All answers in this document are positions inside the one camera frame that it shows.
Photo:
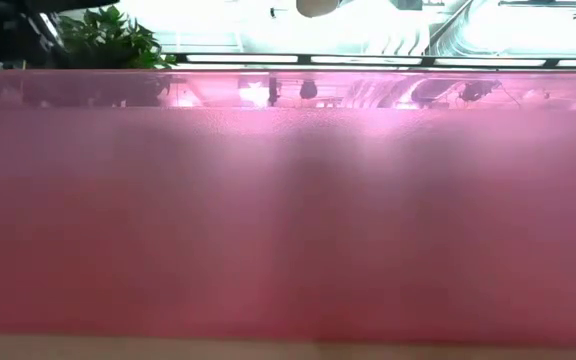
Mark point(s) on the green potted plant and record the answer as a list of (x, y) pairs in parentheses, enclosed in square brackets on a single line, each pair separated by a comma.
[(113, 42)]

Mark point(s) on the tan round object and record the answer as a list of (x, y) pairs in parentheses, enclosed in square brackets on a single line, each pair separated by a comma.
[(317, 7)]

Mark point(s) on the red translucent plastic basket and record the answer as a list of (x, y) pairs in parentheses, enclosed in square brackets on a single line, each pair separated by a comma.
[(288, 225)]

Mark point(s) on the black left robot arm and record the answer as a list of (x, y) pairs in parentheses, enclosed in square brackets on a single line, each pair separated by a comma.
[(3, 35)]

